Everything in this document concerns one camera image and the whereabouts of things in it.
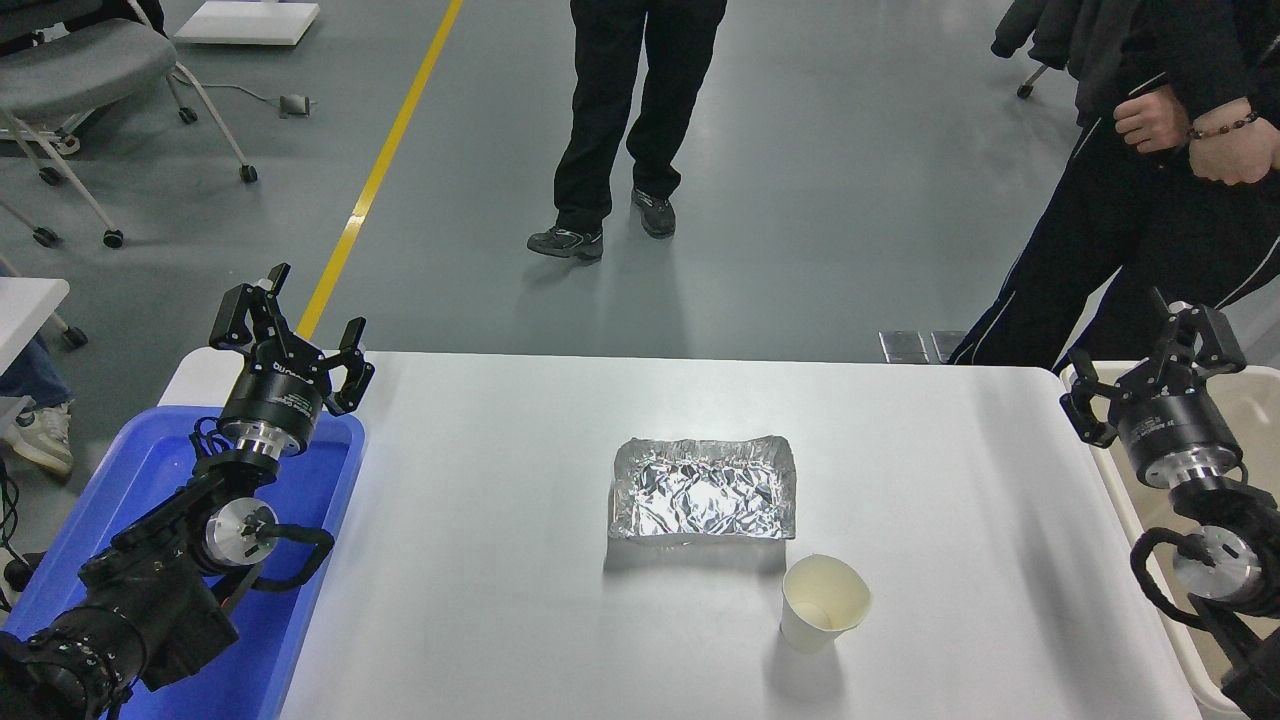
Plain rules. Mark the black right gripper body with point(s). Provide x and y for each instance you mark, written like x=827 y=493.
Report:
x=1175 y=425

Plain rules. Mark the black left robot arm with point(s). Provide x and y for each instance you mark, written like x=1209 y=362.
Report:
x=150 y=600

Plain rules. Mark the blue plastic tray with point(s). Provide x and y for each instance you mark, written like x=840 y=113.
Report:
x=150 y=470

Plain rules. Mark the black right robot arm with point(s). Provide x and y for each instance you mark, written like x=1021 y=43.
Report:
x=1225 y=510

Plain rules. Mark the person's hand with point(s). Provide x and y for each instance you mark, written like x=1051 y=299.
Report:
x=1235 y=155
x=1152 y=120

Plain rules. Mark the metal floor outlet cover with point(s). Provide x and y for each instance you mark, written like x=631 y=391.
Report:
x=903 y=346
x=946 y=344

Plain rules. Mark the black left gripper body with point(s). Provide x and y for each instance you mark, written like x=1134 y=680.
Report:
x=272 y=400

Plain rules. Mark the silver foil tray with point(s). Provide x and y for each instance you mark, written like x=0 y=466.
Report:
x=703 y=492

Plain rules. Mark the large pale plastic bin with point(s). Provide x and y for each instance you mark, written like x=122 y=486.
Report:
x=1260 y=410

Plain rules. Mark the small white table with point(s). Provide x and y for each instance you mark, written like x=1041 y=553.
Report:
x=25 y=305

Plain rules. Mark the white flat floor board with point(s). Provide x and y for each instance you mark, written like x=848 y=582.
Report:
x=245 y=22

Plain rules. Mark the chair with dark jacket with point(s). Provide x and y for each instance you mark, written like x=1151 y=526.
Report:
x=1040 y=30

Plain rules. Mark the white paper cup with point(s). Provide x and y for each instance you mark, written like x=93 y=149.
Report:
x=825 y=600

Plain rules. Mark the person in black trousers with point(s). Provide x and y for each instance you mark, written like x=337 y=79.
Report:
x=610 y=100

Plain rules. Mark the black chair caster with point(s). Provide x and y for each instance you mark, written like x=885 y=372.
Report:
x=75 y=337

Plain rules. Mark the person with white shoe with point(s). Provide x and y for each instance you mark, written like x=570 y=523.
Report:
x=40 y=435

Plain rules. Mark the grey office chair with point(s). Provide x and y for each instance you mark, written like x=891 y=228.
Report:
x=80 y=65

